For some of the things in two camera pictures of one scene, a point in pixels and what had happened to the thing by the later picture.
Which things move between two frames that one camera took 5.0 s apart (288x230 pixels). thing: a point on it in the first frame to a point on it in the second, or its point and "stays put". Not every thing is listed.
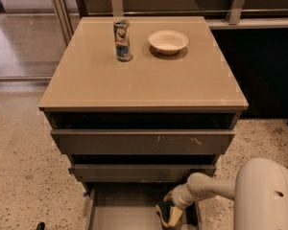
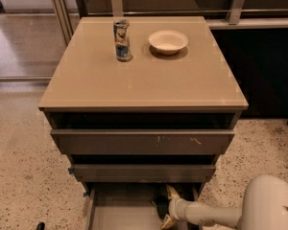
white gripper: x=180 y=199 to x=176 y=208
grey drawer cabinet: x=139 y=103 stays put
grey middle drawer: x=137 y=172 stays put
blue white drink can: x=121 y=30 stays put
